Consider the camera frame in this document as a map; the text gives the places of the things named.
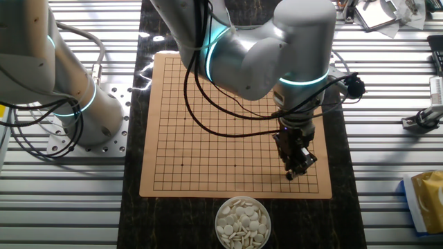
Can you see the black keypad device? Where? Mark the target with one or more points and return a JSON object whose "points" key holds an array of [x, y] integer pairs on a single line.
{"points": [[436, 52]]}

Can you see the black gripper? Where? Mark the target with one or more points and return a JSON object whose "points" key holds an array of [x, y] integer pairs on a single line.
{"points": [[294, 136]]}

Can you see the yellow topped white box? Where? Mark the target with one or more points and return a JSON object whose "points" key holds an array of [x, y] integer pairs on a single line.
{"points": [[3, 138]]}

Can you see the white go stone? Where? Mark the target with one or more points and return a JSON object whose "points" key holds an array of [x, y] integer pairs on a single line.
{"points": [[259, 238], [249, 211], [253, 225], [226, 210], [245, 221], [228, 230]]}

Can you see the white bowl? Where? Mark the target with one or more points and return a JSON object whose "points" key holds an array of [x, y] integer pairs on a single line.
{"points": [[217, 228]]}

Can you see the crumpled white paper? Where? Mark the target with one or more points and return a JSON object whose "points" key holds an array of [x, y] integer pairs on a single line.
{"points": [[410, 14]]}

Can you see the black go stone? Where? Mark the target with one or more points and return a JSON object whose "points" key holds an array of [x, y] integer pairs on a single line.
{"points": [[289, 177]]}

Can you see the black marble pattern mat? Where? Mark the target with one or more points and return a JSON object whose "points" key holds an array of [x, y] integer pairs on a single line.
{"points": [[304, 224]]}

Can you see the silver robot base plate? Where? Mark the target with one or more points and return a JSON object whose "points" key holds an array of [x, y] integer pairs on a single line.
{"points": [[114, 148]]}

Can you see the yellow and blue box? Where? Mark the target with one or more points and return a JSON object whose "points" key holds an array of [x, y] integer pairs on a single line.
{"points": [[410, 207]]}

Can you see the yellow foil packet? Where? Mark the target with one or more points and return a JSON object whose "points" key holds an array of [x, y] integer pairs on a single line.
{"points": [[431, 200]]}

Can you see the metal camera clamp mount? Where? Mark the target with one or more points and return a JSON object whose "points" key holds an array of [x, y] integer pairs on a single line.
{"points": [[424, 119]]}

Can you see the silver flat tablet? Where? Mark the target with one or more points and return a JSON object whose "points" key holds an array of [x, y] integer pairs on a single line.
{"points": [[373, 14]]}

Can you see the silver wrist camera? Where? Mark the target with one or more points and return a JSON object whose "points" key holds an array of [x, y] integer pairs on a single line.
{"points": [[337, 81]]}

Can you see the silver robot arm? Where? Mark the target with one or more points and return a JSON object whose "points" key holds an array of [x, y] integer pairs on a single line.
{"points": [[297, 41]]}

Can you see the tan go board mat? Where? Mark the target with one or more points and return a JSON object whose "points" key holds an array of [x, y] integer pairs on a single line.
{"points": [[214, 166]]}

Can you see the white ribbed device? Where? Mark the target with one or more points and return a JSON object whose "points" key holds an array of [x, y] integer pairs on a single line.
{"points": [[436, 90]]}

